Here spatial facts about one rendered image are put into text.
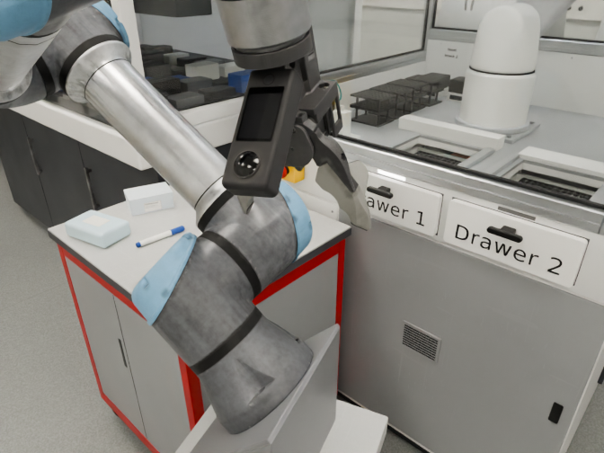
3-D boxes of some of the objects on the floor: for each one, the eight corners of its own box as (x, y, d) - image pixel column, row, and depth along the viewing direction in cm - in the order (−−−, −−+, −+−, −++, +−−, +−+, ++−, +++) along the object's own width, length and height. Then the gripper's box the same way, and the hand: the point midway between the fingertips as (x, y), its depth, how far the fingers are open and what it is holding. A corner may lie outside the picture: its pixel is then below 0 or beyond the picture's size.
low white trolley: (212, 539, 133) (178, 328, 96) (102, 415, 170) (47, 228, 133) (341, 412, 171) (351, 226, 134) (227, 333, 207) (212, 170, 171)
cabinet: (532, 540, 133) (626, 314, 94) (271, 359, 193) (263, 176, 155) (616, 357, 195) (693, 174, 156) (398, 263, 255) (415, 116, 217)
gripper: (395, 13, 41) (405, 195, 54) (208, 23, 49) (254, 181, 62) (365, 52, 36) (384, 246, 48) (158, 57, 44) (221, 223, 56)
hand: (302, 226), depth 53 cm, fingers open, 14 cm apart
